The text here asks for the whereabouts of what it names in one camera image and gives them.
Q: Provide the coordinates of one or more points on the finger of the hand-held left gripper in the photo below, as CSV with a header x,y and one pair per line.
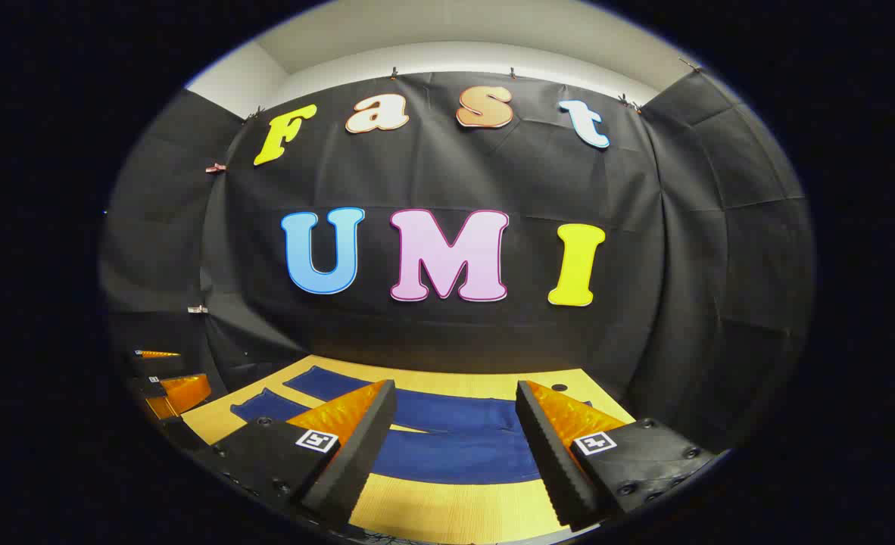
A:
x,y
161,365
186,392

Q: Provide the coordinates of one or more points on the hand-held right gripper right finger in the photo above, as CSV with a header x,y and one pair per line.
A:
x,y
557,462

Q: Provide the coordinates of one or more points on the blue jeans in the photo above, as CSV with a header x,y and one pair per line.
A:
x,y
447,454

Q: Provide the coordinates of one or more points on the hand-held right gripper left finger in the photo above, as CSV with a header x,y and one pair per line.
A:
x,y
357,462

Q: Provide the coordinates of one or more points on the black backdrop cloth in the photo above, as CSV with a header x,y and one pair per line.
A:
x,y
493,174

